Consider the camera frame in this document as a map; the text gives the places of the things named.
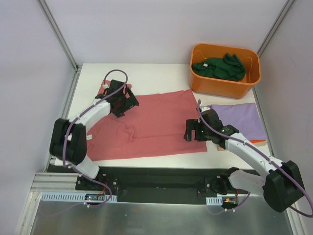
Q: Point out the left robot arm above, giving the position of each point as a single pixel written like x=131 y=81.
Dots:
x=69 y=136

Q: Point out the right aluminium frame post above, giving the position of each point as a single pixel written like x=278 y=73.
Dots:
x=277 y=23

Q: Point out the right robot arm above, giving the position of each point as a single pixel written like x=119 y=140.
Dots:
x=259 y=166

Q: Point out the right white cable duct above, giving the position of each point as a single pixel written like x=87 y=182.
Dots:
x=219 y=201

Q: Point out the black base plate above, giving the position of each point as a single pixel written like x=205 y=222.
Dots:
x=166 y=195

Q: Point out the left white cable duct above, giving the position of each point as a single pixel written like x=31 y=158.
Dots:
x=77 y=197

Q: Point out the left aluminium frame post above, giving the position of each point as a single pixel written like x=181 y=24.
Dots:
x=58 y=34

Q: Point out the aluminium frame post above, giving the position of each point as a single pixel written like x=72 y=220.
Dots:
x=58 y=34
x=277 y=23

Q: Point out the orange plastic bin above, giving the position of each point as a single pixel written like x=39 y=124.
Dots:
x=232 y=89

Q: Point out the folded orange t shirt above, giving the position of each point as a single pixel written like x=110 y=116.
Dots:
x=258 y=141

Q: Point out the pink t shirt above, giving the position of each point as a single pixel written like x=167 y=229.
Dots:
x=154 y=128

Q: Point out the folded purple t shirt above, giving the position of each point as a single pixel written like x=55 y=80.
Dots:
x=244 y=117

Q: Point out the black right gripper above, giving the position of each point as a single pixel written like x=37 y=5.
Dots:
x=193 y=130

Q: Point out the white cable duct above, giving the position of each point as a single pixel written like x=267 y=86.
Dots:
x=219 y=201
x=77 y=197

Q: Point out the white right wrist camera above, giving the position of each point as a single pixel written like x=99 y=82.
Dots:
x=204 y=108

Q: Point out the green t shirt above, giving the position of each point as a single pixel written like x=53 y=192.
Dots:
x=229 y=68

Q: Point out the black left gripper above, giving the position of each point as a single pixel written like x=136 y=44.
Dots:
x=129 y=100

